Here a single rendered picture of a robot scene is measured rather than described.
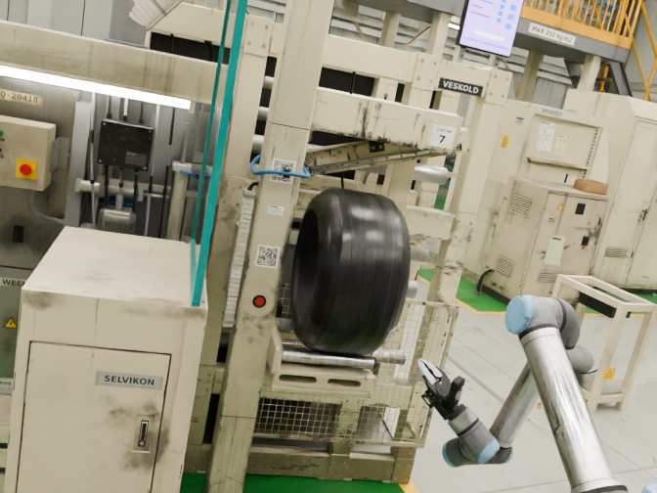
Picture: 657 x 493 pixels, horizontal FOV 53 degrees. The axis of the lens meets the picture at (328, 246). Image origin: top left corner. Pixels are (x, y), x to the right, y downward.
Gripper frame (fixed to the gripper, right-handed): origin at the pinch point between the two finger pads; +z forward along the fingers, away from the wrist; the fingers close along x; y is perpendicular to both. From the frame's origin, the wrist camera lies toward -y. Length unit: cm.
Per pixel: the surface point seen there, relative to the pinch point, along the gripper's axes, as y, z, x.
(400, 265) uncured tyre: -16.2, 28.2, 4.0
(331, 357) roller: 21.1, 19.4, -12.5
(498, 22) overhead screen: 102, 170, 405
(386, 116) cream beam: -20, 76, 43
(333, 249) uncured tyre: -11.9, 44.6, -10.3
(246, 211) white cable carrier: 0, 73, -19
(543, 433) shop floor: 138, -90, 162
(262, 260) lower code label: 9, 58, -20
